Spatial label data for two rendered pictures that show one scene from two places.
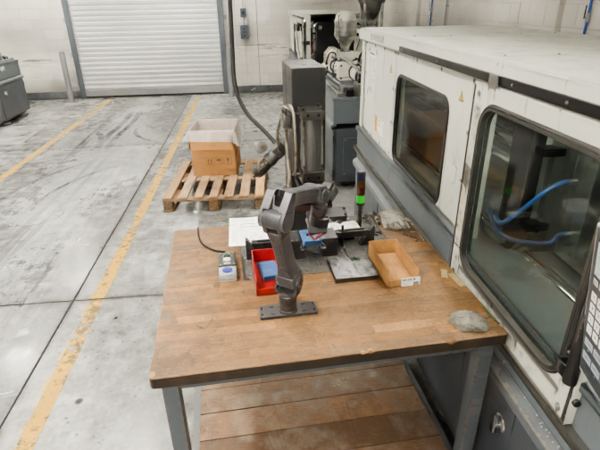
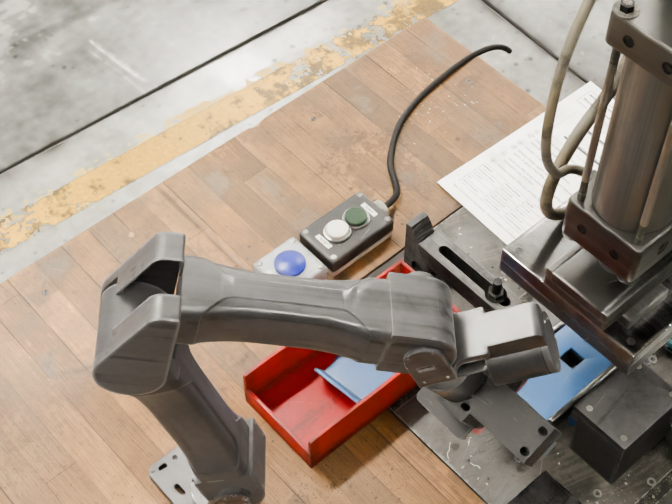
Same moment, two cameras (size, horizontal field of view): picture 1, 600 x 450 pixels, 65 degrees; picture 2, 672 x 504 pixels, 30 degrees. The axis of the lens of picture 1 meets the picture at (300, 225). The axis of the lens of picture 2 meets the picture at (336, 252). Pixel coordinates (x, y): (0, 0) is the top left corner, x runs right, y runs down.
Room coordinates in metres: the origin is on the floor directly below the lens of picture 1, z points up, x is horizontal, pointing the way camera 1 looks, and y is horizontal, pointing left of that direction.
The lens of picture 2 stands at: (1.12, -0.53, 2.19)
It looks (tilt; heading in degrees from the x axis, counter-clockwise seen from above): 53 degrees down; 58
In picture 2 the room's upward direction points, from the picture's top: straight up
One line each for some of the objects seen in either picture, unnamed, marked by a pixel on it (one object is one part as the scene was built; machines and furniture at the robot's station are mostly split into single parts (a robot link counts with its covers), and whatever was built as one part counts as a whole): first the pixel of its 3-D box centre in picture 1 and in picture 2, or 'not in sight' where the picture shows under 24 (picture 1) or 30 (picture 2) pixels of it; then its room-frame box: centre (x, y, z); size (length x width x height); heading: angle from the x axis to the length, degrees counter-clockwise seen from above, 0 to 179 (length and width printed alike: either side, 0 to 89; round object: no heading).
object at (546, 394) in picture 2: (310, 235); (555, 367); (1.72, -0.04, 1.00); 0.15 x 0.07 x 0.03; 9
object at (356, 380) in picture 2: (269, 268); (378, 351); (1.59, 0.12, 0.92); 0.15 x 0.07 x 0.03; 16
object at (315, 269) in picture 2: (228, 276); (290, 278); (1.57, 0.29, 0.90); 0.07 x 0.07 x 0.06; 9
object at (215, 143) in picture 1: (216, 145); not in sight; (5.17, 0.92, 0.40); 0.67 x 0.60 x 0.50; 1
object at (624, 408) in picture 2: (312, 235); (585, 366); (1.76, -0.05, 0.98); 0.20 x 0.10 x 0.01; 99
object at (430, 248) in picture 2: (270, 245); (470, 285); (1.73, 0.13, 0.95); 0.15 x 0.03 x 0.10; 99
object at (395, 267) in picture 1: (393, 262); not in sight; (1.60, -0.37, 0.93); 0.25 x 0.13 x 0.08; 9
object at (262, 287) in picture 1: (269, 270); (357, 360); (1.56, 0.12, 0.93); 0.25 x 0.12 x 0.06; 9
